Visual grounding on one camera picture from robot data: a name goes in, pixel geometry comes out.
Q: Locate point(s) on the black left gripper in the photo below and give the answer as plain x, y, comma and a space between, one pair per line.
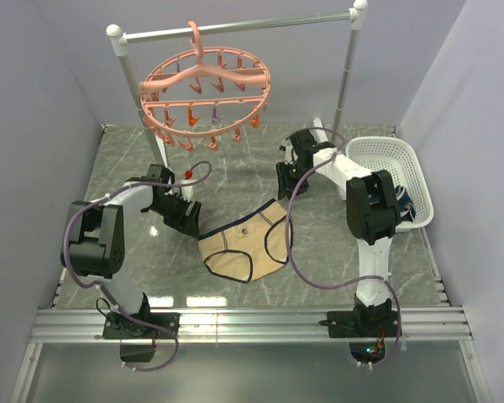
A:
183, 222

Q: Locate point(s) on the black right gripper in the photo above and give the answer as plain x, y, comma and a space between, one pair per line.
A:
286, 186

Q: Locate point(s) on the orange clothes clip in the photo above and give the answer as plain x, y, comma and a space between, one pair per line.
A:
255, 122

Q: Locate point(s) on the beige underwear with navy trim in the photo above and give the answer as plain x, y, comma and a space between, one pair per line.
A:
249, 248

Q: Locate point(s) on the pink round clip hanger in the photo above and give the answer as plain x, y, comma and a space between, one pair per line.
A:
177, 96

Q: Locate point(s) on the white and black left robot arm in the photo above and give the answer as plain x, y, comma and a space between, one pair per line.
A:
94, 247

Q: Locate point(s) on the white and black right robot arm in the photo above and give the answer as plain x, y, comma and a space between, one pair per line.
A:
372, 215

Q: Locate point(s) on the purple clothes clip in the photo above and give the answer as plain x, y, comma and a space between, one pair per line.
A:
215, 118

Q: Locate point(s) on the navy blue underwear in basket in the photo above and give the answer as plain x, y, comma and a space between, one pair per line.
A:
405, 203

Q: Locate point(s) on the white plastic laundry basket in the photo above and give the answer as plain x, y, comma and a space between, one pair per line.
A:
400, 160

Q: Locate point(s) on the white and silver clothes rack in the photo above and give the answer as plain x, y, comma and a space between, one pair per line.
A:
121, 41

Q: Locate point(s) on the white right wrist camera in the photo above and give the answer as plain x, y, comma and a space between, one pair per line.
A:
289, 155

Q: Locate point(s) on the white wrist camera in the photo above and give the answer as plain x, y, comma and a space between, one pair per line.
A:
289, 155
185, 189

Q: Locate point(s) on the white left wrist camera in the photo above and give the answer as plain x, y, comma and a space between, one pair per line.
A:
185, 189

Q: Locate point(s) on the aluminium mounting rail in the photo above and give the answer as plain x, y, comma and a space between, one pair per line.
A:
263, 325

